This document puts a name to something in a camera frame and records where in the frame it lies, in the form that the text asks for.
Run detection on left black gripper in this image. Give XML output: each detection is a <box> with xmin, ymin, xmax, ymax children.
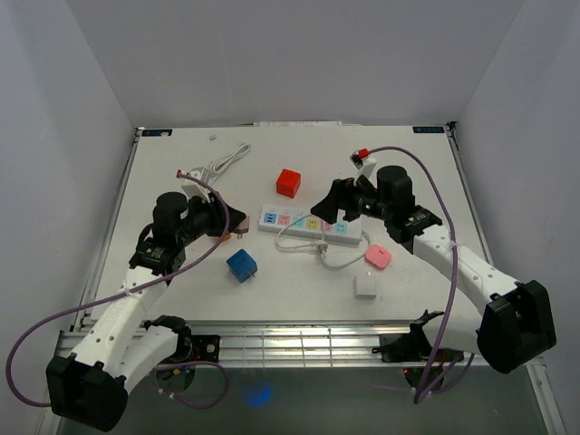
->
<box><xmin>176</xmin><ymin>191</ymin><xmax>246</xmax><ymax>247</ymax></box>

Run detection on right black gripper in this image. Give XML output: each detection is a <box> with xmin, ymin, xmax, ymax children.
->
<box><xmin>310</xmin><ymin>174</ymin><xmax>392</xmax><ymax>226</ymax></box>

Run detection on pink usb charger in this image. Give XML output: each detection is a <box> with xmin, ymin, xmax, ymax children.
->
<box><xmin>230</xmin><ymin>217</ymin><xmax>250</xmax><ymax>239</ymax></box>

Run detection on blue cube plug adapter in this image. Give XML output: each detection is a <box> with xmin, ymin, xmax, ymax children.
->
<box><xmin>226</xmin><ymin>249</ymin><xmax>257</xmax><ymax>283</ymax></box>

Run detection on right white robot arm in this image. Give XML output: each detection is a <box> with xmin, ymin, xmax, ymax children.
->
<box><xmin>311</xmin><ymin>166</ymin><xmax>556</xmax><ymax>374</ymax></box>

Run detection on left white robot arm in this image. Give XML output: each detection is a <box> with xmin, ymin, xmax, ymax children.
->
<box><xmin>46</xmin><ymin>192</ymin><xmax>247</xmax><ymax>432</ymax></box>

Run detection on pink flat plug adapter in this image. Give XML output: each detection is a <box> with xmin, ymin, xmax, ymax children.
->
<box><xmin>364</xmin><ymin>244</ymin><xmax>392</xmax><ymax>270</ymax></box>

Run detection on white multicolour power strip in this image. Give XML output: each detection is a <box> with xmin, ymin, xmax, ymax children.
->
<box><xmin>257</xmin><ymin>204</ymin><xmax>363</xmax><ymax>246</ymax></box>

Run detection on red cube socket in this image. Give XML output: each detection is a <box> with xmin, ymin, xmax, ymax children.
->
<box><xmin>275</xmin><ymin>169</ymin><xmax>302</xmax><ymax>198</ymax></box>

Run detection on white charger block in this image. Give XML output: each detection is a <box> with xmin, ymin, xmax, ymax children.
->
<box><xmin>353</xmin><ymin>275</ymin><xmax>377</xmax><ymax>300</ymax></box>

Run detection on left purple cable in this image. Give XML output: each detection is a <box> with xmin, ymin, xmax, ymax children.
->
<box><xmin>5</xmin><ymin>179</ymin><xmax>231</xmax><ymax>409</ymax></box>

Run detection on purple cable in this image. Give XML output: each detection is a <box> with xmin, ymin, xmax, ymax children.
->
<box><xmin>366</xmin><ymin>145</ymin><xmax>475</xmax><ymax>405</ymax></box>
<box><xmin>5</xmin><ymin>179</ymin><xmax>231</xmax><ymax>409</ymax></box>

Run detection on white power strip cable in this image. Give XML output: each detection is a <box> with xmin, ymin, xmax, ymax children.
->
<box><xmin>275</xmin><ymin>221</ymin><xmax>373</xmax><ymax>272</ymax></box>

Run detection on white coiled cable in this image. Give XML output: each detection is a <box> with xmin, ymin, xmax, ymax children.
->
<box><xmin>189</xmin><ymin>142</ymin><xmax>253</xmax><ymax>182</ymax></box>

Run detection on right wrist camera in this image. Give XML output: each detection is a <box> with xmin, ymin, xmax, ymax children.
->
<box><xmin>350</xmin><ymin>149</ymin><xmax>377</xmax><ymax>181</ymax></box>

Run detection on aluminium frame rail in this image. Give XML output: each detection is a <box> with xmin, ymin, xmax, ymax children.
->
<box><xmin>52</xmin><ymin>319</ymin><xmax>545</xmax><ymax>371</ymax></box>

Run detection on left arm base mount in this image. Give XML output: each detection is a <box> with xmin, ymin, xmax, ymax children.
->
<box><xmin>144</xmin><ymin>315</ymin><xmax>220</xmax><ymax>364</ymax></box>

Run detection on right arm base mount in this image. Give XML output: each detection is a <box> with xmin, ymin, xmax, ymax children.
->
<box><xmin>372</xmin><ymin>310</ymin><xmax>478</xmax><ymax>363</ymax></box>

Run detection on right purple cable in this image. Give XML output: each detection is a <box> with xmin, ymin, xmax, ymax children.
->
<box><xmin>366</xmin><ymin>145</ymin><xmax>475</xmax><ymax>405</ymax></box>

